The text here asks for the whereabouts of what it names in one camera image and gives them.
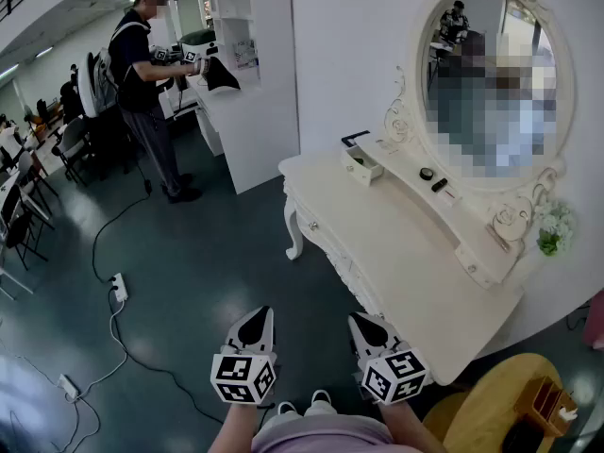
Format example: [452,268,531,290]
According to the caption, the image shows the person's light trousers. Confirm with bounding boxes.
[276,404,341,425]

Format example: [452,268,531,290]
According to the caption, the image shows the black cloth item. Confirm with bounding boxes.
[204,57,243,93]

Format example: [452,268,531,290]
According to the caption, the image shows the pink upholstered stool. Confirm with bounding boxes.
[582,290,604,350]

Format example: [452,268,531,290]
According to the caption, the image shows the person's right forearm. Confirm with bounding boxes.
[380,397,448,453]

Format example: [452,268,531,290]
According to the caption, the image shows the person's left forearm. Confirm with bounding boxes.
[207,399,266,453]

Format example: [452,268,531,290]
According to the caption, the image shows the white shelving desk unit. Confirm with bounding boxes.
[186,0,301,195]

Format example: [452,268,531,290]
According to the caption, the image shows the green round cushion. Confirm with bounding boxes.
[180,28,218,47]

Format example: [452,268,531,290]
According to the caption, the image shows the white power strip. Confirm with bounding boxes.
[57,373,81,402]
[110,272,129,303]

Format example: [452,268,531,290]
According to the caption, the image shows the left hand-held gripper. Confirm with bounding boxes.
[210,305,280,405]

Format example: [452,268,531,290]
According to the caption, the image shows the small white box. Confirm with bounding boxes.
[436,184,462,208]

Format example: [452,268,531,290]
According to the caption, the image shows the white desk drawer with knob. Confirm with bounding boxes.
[288,195,374,310]

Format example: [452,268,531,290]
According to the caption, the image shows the grey office chair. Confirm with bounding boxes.
[50,116,95,188]

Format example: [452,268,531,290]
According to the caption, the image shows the white floor cable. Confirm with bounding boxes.
[75,298,129,398]

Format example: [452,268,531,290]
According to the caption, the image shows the black floor cable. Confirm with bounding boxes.
[91,156,153,285]
[107,288,226,427]

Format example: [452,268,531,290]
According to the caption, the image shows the round wooden side table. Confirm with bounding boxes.
[422,352,594,453]

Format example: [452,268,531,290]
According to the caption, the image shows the white artificial flower bunch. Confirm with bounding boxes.
[536,199,579,257]

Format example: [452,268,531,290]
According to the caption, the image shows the person's lilac shirt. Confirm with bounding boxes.
[251,412,426,453]

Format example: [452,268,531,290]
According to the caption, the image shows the white dressing table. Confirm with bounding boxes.
[277,0,580,387]

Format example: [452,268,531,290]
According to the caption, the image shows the oval white-framed mirror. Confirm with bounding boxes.
[404,0,578,193]

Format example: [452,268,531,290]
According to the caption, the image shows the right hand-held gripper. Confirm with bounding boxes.
[347,312,429,406]

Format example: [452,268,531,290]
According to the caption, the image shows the brown wooden organizer box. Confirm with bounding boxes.
[513,376,579,438]

